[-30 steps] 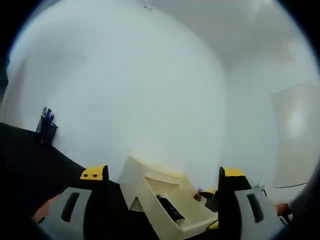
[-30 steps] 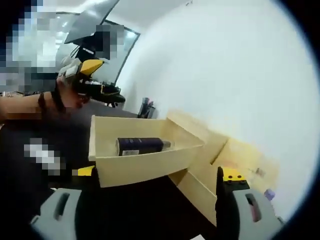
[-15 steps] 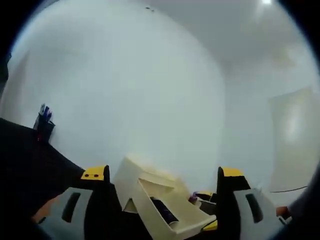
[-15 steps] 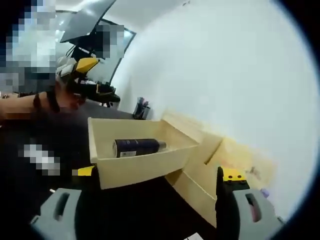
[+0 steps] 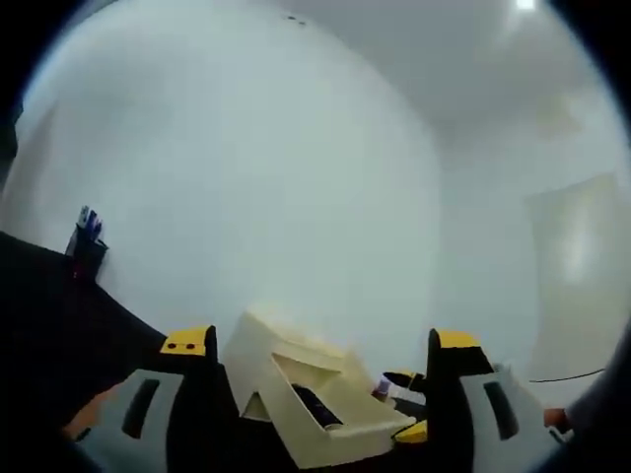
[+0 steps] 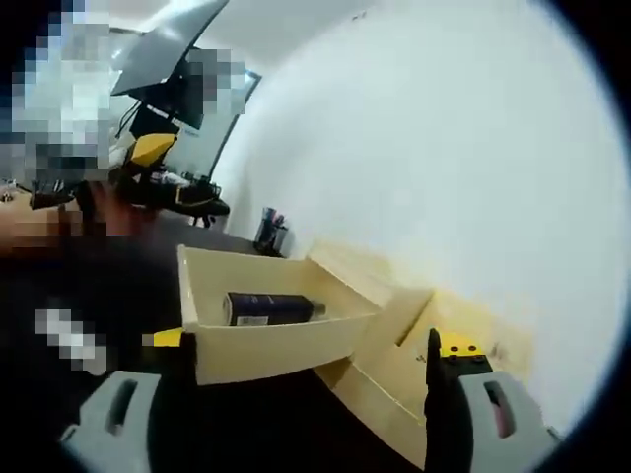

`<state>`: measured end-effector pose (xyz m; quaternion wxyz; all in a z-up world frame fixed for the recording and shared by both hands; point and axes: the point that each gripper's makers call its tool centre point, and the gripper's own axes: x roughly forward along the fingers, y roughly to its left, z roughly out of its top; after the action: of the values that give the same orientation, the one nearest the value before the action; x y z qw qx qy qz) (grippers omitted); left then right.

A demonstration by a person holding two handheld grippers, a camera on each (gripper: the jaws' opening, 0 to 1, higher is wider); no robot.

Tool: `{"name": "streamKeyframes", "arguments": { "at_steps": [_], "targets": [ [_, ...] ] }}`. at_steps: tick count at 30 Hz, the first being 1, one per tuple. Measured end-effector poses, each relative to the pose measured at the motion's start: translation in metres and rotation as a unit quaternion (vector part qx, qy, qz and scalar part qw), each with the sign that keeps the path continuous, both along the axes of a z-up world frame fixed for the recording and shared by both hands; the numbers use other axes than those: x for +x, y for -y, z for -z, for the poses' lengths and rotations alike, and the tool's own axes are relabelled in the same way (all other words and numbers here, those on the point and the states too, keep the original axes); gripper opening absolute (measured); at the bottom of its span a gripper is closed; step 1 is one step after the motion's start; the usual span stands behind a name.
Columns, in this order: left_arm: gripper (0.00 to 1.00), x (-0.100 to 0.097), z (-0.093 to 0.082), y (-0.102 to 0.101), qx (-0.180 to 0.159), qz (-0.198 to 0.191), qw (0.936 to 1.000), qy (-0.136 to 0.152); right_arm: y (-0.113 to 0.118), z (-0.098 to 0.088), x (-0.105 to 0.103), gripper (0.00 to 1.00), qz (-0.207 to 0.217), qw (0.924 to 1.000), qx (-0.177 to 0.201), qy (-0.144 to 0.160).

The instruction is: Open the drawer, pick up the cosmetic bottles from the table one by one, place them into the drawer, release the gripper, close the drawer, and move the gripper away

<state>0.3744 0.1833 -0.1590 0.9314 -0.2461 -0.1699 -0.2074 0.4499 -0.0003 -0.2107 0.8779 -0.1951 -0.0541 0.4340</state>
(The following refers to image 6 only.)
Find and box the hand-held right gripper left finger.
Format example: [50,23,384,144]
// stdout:
[61,327,199,473]

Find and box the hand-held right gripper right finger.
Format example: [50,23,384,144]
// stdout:
[422,326,564,473]

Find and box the navy cosmetic bottle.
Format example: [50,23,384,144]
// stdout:
[223,291,328,328]

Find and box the black side desk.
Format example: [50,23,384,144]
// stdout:
[122,167,232,229]

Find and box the black computer monitor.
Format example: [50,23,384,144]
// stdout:
[110,0,232,132]

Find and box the black mesh pen holder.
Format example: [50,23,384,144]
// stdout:
[252,205,291,258]

